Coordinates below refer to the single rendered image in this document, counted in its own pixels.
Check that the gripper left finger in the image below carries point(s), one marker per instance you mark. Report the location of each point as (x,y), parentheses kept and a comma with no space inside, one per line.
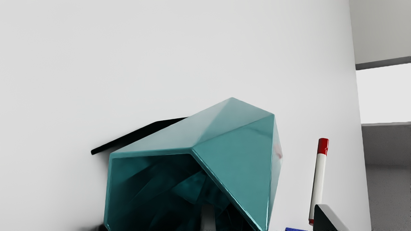
(208,219)

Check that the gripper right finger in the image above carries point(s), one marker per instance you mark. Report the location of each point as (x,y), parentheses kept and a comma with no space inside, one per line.
(327,219)

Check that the teal faceted mug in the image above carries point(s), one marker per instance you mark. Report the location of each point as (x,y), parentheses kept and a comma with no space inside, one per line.
(234,150)

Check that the blue flat object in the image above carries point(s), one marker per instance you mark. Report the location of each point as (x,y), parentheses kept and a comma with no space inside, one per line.
(296,229)

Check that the white marker with red cap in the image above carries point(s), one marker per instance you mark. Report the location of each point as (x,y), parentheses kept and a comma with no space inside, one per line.
(318,176)

